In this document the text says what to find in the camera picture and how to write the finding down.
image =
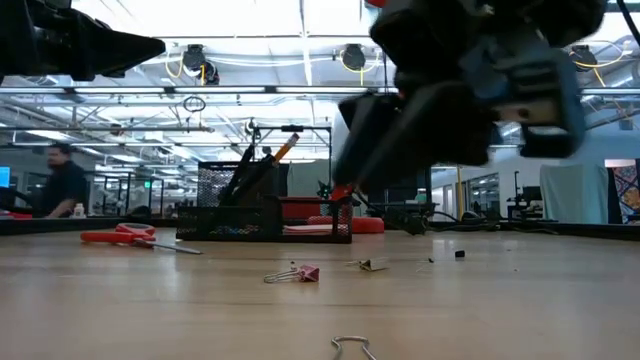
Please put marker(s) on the colourful patterned panel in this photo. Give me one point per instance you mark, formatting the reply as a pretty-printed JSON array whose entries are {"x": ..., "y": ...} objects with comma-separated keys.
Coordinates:
[{"x": 625, "y": 192}]

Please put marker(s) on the grey-green hanging cloth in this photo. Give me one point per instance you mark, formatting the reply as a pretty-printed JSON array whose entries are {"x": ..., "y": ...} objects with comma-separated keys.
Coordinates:
[{"x": 575, "y": 195}]

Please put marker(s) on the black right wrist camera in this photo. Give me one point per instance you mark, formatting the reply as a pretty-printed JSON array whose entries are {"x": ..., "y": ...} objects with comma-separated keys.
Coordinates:
[{"x": 420, "y": 45}]

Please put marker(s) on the small black fragment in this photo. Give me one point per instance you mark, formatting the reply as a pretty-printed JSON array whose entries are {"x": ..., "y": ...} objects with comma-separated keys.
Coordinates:
[{"x": 459, "y": 254}]

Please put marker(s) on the black metal table frame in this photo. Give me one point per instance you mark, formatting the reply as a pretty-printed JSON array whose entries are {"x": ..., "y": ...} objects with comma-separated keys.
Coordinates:
[{"x": 50, "y": 226}]

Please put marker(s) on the black background rig frame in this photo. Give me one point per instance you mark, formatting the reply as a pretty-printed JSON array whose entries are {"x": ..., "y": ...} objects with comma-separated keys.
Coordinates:
[{"x": 320, "y": 129}]

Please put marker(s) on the blue computer monitor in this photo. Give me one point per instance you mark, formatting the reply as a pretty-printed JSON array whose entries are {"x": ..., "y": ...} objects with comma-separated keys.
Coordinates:
[{"x": 4, "y": 177}]

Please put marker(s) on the person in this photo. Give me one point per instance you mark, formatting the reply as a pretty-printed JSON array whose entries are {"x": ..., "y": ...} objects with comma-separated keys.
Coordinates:
[{"x": 65, "y": 185}]

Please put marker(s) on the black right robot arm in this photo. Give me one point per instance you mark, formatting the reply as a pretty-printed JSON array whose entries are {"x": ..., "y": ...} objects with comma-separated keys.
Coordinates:
[{"x": 565, "y": 20}]

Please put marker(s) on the cream yellow binder clip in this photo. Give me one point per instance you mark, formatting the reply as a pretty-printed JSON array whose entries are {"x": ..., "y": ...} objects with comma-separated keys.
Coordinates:
[{"x": 375, "y": 264}]

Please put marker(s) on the white plastic bottle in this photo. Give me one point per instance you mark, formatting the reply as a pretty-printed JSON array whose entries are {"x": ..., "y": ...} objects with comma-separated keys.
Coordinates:
[{"x": 79, "y": 212}]

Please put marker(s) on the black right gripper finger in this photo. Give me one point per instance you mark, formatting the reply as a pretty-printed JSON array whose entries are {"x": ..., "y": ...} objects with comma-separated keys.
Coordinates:
[
  {"x": 430, "y": 137},
  {"x": 362, "y": 135}
]

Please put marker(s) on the pink sticky note pad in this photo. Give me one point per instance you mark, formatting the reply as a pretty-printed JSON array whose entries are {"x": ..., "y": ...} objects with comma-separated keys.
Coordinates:
[{"x": 310, "y": 230}]

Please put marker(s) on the red desk lamp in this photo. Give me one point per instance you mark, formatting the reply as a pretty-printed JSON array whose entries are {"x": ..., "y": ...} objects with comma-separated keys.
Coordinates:
[{"x": 370, "y": 225}]

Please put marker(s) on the black mesh desk organizer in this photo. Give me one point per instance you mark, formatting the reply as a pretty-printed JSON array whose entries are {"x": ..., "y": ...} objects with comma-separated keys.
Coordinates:
[{"x": 250, "y": 225}]

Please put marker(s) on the yellow pencil with eraser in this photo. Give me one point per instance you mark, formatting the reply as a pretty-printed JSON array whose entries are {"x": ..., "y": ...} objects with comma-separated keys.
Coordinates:
[{"x": 286, "y": 147}]

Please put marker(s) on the black background station frame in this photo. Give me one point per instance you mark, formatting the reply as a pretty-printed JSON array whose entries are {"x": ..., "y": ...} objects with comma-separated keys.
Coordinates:
[{"x": 130, "y": 173}]

